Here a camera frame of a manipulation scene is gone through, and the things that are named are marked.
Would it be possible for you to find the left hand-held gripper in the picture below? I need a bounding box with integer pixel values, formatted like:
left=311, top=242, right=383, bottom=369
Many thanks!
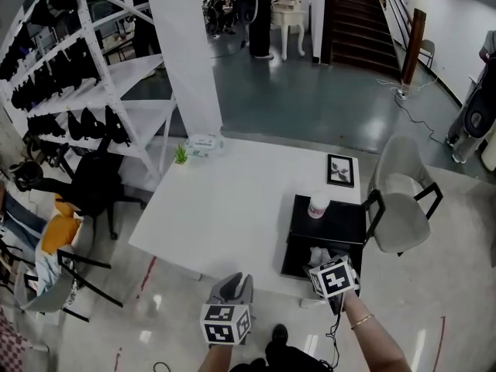
left=198, top=272, right=255, bottom=348

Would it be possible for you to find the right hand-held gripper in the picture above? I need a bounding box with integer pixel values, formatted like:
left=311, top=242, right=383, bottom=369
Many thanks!
left=302, top=252, right=362, bottom=316

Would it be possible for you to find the black tissue box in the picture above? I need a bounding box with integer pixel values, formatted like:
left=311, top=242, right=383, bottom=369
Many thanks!
left=280, top=193, right=368, bottom=287

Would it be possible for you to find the person's left forearm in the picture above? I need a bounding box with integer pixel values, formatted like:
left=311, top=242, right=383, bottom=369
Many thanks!
left=196, top=343, right=236, bottom=372

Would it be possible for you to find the person's right forearm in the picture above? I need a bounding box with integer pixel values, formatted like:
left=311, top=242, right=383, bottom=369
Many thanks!
left=342, top=291, right=412, bottom=372

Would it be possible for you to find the white jar with pink label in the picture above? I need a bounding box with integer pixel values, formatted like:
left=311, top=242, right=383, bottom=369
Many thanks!
left=307, top=191, right=331, bottom=220

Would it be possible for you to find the person's black trousers and shoe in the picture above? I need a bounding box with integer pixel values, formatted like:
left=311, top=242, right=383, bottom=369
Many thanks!
left=227, top=323, right=343, bottom=372

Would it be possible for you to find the grey chair with black legs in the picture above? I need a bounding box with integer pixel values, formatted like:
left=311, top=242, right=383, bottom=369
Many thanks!
left=363, top=134, right=444, bottom=257

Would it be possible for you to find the small green potted plant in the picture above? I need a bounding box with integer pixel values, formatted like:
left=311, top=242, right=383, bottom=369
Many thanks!
left=173, top=143, right=190, bottom=166

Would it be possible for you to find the white wet wipes packet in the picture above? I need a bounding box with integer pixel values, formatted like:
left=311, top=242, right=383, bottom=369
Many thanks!
left=184, top=133, right=226, bottom=159

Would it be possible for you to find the black office chair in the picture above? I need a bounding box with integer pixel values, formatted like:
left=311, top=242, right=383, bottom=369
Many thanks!
left=18, top=135, right=149, bottom=242

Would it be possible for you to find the tipped grey chair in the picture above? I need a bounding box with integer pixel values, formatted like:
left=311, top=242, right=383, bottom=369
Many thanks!
left=14, top=241, right=126, bottom=324

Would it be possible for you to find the orange cushion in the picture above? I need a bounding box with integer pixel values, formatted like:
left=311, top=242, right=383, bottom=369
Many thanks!
left=40, top=193, right=83, bottom=256

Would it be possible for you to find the white metal shelf rack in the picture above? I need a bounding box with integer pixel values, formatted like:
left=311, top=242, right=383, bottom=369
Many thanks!
left=0, top=0, right=180, bottom=188

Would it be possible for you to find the red checkered cloth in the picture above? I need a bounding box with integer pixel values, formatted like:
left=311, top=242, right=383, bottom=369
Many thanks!
left=0, top=303, right=25, bottom=372

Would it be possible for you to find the grey chair by stairs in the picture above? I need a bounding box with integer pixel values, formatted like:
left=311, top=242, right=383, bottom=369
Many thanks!
left=418, top=38, right=437, bottom=70

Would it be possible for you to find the white pillar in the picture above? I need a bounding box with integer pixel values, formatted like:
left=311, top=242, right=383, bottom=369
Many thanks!
left=144, top=0, right=225, bottom=140

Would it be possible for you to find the dark wooden staircase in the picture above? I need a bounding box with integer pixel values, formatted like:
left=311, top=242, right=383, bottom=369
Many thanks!
left=320, top=0, right=428, bottom=86

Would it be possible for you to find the white dressing table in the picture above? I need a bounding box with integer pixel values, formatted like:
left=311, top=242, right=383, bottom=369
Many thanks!
left=270, top=0, right=308, bottom=62

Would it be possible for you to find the row of black bags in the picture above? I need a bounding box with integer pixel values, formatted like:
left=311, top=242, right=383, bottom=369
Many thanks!
left=0, top=0, right=133, bottom=149

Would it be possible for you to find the gold bracelet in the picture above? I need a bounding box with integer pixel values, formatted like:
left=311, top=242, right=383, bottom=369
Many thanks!
left=350, top=312, right=377, bottom=332

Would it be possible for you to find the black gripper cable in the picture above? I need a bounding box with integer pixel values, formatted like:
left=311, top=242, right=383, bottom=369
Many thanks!
left=324, top=295, right=346, bottom=369

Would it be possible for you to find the black picture frame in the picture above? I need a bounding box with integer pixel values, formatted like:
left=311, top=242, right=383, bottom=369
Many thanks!
left=325, top=153, right=356, bottom=190

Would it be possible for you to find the white power strip with cables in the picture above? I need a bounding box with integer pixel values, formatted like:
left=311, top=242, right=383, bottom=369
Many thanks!
left=375, top=76, right=441, bottom=101

